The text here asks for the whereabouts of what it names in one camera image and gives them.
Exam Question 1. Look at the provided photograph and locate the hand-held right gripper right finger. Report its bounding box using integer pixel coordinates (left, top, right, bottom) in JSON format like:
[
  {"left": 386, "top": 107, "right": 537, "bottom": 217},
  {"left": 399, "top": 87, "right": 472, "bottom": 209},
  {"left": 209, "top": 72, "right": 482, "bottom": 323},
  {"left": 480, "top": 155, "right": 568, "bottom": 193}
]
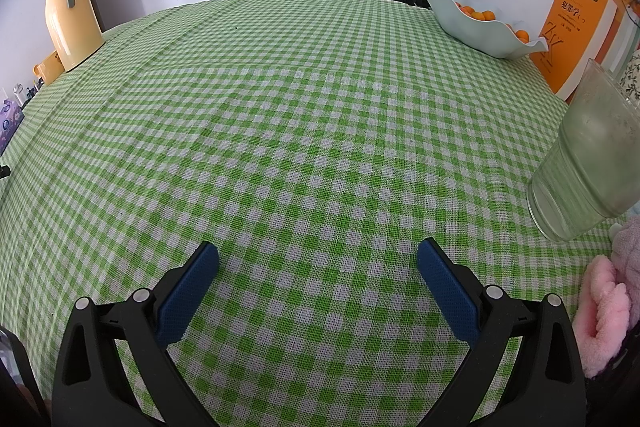
[{"left": 416, "top": 237, "right": 587, "bottom": 427}]

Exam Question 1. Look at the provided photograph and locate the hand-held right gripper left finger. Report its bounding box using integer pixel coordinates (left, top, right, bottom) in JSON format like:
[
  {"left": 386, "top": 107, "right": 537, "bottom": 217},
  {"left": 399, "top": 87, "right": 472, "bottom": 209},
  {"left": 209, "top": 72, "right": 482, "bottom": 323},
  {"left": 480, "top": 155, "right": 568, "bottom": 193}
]
[{"left": 51, "top": 241, "right": 221, "bottom": 427}]

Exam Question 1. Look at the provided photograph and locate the purple tissue pack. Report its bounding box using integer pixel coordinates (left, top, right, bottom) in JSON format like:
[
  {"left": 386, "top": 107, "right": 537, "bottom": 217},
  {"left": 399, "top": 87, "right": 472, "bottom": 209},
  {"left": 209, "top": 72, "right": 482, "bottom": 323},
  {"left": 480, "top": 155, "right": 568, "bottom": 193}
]
[{"left": 0, "top": 84, "right": 25, "bottom": 155}]

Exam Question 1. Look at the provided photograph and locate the yellow cup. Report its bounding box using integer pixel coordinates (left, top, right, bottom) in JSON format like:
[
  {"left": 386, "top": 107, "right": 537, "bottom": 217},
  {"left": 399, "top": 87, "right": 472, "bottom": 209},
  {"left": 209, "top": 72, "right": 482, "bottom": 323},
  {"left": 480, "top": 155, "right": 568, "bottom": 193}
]
[{"left": 34, "top": 50, "right": 65, "bottom": 85}]

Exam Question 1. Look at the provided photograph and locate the yellow thermos jug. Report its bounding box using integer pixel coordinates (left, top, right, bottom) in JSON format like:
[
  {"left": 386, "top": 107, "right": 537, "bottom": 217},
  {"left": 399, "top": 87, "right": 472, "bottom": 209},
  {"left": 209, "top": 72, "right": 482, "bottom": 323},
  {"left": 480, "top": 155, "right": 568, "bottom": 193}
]
[{"left": 45, "top": 0, "right": 106, "bottom": 72}]

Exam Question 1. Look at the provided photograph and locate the pink plush toy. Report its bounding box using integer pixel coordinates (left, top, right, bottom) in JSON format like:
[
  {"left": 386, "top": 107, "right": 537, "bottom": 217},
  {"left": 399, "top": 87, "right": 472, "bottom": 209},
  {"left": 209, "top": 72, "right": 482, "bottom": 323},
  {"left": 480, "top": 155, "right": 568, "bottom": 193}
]
[{"left": 572, "top": 254, "right": 633, "bottom": 378}]

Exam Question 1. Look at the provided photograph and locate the ribbed drinking glass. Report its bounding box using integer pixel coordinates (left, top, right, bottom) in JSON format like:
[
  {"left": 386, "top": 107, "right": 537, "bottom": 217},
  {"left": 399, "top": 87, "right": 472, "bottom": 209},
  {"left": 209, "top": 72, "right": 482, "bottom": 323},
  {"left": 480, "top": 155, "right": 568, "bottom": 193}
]
[{"left": 527, "top": 58, "right": 640, "bottom": 243}]

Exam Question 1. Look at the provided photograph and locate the mauve plush toy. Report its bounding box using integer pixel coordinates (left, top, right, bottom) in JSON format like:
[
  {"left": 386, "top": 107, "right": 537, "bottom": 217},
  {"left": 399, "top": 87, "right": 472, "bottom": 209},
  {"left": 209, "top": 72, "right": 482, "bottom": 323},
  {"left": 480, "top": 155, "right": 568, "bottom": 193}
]
[{"left": 612, "top": 214, "right": 640, "bottom": 289}]

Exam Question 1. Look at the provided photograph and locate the green checked tablecloth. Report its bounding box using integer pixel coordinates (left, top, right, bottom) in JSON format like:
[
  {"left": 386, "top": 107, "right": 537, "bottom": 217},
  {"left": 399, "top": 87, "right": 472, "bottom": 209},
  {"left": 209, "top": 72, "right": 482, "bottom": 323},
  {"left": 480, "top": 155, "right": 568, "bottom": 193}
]
[{"left": 0, "top": 0, "right": 631, "bottom": 427}]

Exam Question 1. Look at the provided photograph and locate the pale green fruit bowl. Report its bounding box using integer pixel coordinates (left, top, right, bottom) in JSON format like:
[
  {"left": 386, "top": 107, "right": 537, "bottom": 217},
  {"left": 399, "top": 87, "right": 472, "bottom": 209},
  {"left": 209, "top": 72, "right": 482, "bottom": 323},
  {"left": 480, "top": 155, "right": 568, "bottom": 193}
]
[{"left": 417, "top": 0, "right": 550, "bottom": 60}]

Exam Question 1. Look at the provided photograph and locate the pile of small oranges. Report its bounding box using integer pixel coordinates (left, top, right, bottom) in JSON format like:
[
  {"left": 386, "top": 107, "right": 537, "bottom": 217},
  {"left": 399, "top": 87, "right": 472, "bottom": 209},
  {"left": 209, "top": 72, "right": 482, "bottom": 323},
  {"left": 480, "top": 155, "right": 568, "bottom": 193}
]
[{"left": 457, "top": 4, "right": 531, "bottom": 44}]

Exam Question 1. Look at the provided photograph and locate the orange book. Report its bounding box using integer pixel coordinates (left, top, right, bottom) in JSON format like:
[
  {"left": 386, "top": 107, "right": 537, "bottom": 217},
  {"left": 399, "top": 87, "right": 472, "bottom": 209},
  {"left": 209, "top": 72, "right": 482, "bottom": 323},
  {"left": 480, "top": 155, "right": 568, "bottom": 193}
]
[
  {"left": 587, "top": 0, "right": 640, "bottom": 74},
  {"left": 530, "top": 0, "right": 619, "bottom": 102}
]

